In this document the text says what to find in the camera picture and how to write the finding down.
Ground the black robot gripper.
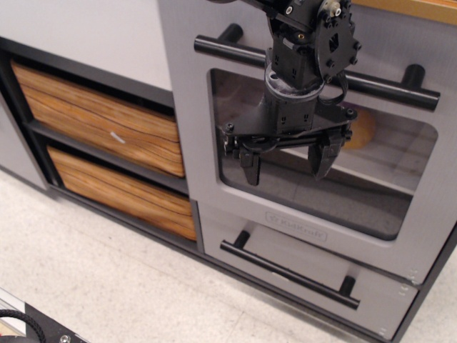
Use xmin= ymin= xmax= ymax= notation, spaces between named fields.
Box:
xmin=221 ymin=91 xmax=358 ymax=186

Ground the black oven door handle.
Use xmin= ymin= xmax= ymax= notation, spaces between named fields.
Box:
xmin=194 ymin=24 xmax=441 ymax=111

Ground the grey oven door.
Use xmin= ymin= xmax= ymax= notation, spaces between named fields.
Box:
xmin=159 ymin=1 xmax=456 ymax=284

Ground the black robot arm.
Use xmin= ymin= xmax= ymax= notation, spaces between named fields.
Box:
xmin=221 ymin=1 xmax=361 ymax=186

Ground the white oven rack tray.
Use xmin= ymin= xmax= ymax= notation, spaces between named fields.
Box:
xmin=211 ymin=69 xmax=438 ymax=195

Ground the purple toy eggplant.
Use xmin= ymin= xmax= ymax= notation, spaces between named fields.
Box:
xmin=340 ymin=101 xmax=357 ymax=111

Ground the toy chicken drumstick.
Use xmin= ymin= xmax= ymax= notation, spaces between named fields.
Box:
xmin=343 ymin=109 xmax=376 ymax=150

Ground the lower wood-pattern storage bin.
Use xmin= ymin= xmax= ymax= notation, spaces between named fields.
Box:
xmin=47 ymin=146 xmax=197 ymax=241

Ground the wood-pattern storage bin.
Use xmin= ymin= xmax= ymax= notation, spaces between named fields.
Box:
xmin=47 ymin=146 xmax=197 ymax=241
xmin=11 ymin=61 xmax=185 ymax=178

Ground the upper wood-pattern storage bin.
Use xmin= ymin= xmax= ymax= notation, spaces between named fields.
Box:
xmin=11 ymin=61 xmax=185 ymax=178

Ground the grey bottom drawer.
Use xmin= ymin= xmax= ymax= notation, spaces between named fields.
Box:
xmin=199 ymin=204 xmax=417 ymax=340

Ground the dark grey toy kitchen cabinet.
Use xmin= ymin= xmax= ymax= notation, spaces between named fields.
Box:
xmin=0 ymin=0 xmax=457 ymax=343

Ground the white cabinet panel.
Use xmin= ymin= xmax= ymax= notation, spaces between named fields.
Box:
xmin=1 ymin=1 xmax=171 ymax=91

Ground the wooden countertop edge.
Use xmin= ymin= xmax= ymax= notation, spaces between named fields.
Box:
xmin=353 ymin=0 xmax=456 ymax=26

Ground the black drawer handle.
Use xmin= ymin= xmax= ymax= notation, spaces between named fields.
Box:
xmin=220 ymin=231 xmax=360 ymax=310

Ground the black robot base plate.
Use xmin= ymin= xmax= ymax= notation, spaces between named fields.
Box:
xmin=24 ymin=303 xmax=87 ymax=343

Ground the black braided cable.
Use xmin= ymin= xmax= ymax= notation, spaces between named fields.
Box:
xmin=0 ymin=309 xmax=47 ymax=343

